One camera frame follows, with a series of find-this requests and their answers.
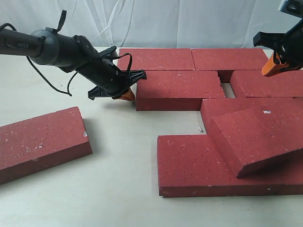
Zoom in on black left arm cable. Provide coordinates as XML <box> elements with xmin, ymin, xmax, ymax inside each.
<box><xmin>0</xmin><ymin>9</ymin><xmax>133</xmax><ymax>97</ymax></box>

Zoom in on red brick under leaning one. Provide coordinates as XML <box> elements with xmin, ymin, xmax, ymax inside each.
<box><xmin>200</xmin><ymin>97</ymin><xmax>303</xmax><ymax>133</ymax></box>

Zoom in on red brick with silver chip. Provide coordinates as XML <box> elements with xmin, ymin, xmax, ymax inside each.
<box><xmin>0</xmin><ymin>106</ymin><xmax>92</xmax><ymax>184</ymax></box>

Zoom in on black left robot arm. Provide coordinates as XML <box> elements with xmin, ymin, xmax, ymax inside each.
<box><xmin>0</xmin><ymin>28</ymin><xmax>147</xmax><ymax>101</ymax></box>

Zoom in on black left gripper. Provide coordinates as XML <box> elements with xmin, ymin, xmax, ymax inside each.
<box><xmin>76</xmin><ymin>46</ymin><xmax>147</xmax><ymax>101</ymax></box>

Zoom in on pale blue backdrop cloth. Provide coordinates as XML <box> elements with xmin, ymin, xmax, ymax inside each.
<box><xmin>0</xmin><ymin>0</ymin><xmax>299</xmax><ymax>48</ymax></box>

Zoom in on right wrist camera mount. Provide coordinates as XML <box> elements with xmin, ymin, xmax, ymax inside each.
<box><xmin>278</xmin><ymin>0</ymin><xmax>303</xmax><ymax>18</ymax></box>

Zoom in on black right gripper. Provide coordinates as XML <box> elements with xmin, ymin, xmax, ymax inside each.
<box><xmin>253</xmin><ymin>20</ymin><xmax>303</xmax><ymax>77</ymax></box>

